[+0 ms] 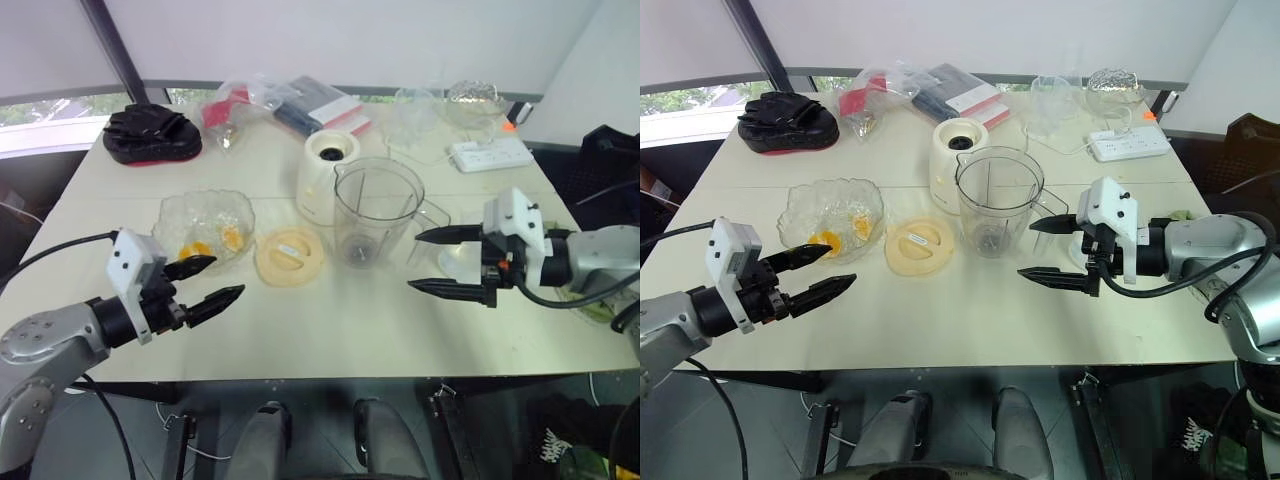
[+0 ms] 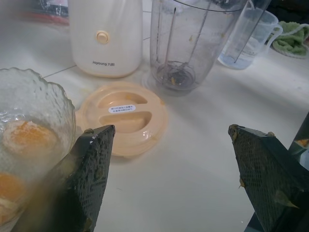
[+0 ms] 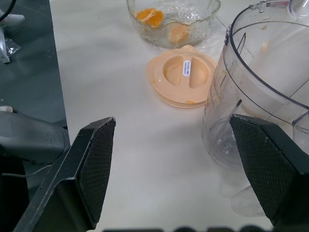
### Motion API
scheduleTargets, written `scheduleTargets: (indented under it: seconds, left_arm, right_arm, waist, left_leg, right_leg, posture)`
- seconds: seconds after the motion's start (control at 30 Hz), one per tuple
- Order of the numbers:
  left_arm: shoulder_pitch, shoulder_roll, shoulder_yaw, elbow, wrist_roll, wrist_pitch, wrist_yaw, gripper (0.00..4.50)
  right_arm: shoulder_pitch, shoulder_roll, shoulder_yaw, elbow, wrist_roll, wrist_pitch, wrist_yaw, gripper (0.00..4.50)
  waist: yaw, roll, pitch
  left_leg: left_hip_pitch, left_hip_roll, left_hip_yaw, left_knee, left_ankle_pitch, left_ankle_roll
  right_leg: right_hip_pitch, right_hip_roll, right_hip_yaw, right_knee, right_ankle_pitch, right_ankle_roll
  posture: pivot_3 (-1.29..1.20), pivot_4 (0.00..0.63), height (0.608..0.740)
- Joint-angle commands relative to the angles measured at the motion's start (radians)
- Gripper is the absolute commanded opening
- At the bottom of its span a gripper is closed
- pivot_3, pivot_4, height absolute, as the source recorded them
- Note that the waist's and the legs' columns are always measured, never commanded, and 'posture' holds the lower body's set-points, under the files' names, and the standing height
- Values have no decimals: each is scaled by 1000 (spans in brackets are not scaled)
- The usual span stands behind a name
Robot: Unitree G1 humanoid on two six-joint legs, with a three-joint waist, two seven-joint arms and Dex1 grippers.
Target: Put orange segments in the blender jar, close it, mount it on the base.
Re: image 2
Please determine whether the white blender base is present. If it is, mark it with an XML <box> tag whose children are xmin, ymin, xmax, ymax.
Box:
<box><xmin>68</xmin><ymin>0</ymin><xmax>143</xmax><ymax>78</ymax></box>

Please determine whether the clear plastic measuring cup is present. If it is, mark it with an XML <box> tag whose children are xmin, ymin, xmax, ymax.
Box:
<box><xmin>217</xmin><ymin>0</ymin><xmax>283</xmax><ymax>71</ymax></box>

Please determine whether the green towel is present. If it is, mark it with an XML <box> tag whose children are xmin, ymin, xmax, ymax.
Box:
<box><xmin>272</xmin><ymin>21</ymin><xmax>309</xmax><ymax>59</ymax></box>

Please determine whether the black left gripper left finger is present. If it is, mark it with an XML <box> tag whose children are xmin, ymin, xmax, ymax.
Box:
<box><xmin>13</xmin><ymin>124</ymin><xmax>116</xmax><ymax>232</ymax></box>

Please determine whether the yellow blender lid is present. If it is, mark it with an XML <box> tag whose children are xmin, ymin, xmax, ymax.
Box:
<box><xmin>75</xmin><ymin>81</ymin><xmax>169</xmax><ymax>157</ymax></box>

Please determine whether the clear blender jar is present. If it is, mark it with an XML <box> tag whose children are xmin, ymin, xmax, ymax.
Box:
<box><xmin>149</xmin><ymin>0</ymin><xmax>249</xmax><ymax>97</ymax></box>

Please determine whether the rippled clear glass bowl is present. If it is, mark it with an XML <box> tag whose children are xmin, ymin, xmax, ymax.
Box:
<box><xmin>0</xmin><ymin>67</ymin><xmax>77</xmax><ymax>232</ymax></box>

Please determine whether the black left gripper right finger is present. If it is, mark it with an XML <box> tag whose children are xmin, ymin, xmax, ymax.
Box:
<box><xmin>228</xmin><ymin>124</ymin><xmax>309</xmax><ymax>232</ymax></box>

